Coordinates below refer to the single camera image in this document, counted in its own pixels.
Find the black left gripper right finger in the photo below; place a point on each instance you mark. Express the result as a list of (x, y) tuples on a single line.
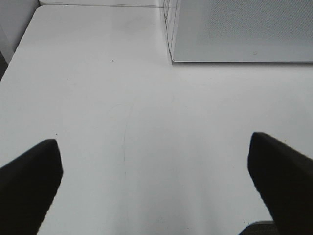
[(284, 179)]

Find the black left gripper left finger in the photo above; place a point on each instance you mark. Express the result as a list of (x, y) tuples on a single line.
[(28, 185)]

